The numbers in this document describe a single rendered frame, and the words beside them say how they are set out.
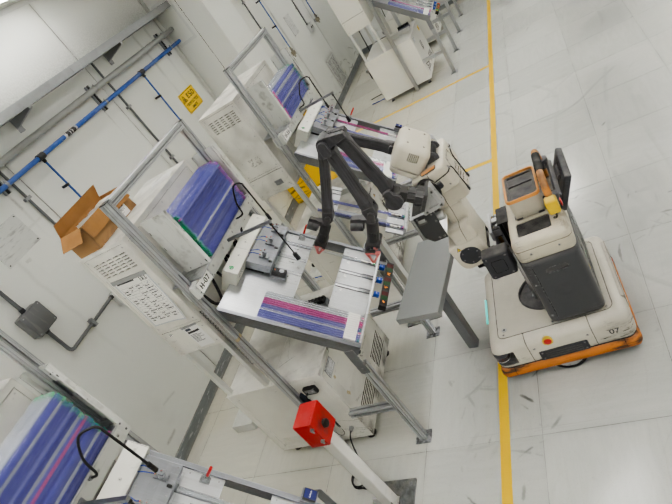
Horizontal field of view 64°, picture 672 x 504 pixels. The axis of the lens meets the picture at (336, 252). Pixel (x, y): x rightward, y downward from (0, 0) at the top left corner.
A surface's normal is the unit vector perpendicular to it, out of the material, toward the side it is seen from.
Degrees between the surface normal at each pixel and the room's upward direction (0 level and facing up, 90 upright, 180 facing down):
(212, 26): 90
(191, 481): 47
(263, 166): 90
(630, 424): 0
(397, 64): 90
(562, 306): 90
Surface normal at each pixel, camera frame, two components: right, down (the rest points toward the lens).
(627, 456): -0.54, -0.70
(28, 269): 0.82, -0.31
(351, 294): 0.15, -0.73
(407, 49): -0.20, 0.64
